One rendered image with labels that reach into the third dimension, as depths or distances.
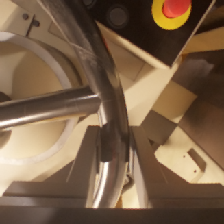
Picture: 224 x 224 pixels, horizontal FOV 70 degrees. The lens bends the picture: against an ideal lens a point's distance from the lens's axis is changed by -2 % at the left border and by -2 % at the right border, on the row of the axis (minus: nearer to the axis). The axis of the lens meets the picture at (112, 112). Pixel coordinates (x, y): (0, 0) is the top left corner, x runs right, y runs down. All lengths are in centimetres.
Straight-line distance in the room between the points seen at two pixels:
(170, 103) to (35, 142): 93
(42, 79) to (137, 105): 21
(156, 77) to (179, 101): 76
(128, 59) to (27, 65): 19
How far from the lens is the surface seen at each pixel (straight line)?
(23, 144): 30
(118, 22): 25
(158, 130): 114
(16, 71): 27
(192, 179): 85
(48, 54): 27
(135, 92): 36
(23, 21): 40
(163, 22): 26
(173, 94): 110
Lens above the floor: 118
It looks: 8 degrees down
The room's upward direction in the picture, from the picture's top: 61 degrees counter-clockwise
